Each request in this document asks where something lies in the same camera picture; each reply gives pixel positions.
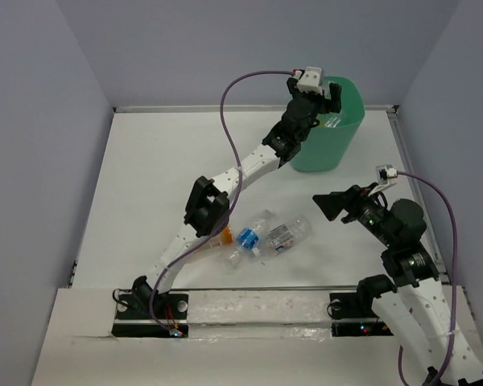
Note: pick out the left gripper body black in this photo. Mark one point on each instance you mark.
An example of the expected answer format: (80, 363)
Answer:
(316, 104)

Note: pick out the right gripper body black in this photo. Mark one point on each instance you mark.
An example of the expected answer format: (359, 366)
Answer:
(365, 210)

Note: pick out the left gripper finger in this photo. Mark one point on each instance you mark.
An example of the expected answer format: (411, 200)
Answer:
(334, 102)
(292, 87)

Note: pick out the clear bottle blue-ringed cap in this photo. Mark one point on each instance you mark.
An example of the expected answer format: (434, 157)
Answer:
(333, 120)

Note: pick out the clear bottle white printed label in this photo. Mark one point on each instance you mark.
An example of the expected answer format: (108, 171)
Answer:
(284, 237)

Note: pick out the crushed bottle blue label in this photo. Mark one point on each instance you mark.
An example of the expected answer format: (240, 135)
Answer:
(250, 240)

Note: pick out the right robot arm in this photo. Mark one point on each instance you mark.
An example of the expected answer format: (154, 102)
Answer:
(409, 296)

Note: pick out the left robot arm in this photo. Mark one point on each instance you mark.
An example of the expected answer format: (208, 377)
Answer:
(211, 201)

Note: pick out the green plastic bin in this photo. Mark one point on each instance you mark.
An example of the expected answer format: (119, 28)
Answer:
(324, 148)

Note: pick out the large orange label bottle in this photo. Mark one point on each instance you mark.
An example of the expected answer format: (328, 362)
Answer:
(214, 246)

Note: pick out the white foam strip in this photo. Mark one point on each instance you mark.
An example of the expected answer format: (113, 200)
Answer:
(258, 307)

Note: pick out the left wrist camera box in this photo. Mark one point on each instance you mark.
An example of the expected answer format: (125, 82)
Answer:
(311, 80)

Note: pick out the aluminium back rail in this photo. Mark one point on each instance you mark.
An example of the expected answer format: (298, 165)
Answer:
(227, 108)

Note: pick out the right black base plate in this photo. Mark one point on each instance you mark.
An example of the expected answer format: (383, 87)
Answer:
(351, 320)

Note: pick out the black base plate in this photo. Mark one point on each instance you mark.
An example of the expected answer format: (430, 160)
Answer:
(131, 320)
(351, 320)

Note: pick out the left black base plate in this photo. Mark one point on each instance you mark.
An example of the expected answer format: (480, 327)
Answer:
(131, 320)

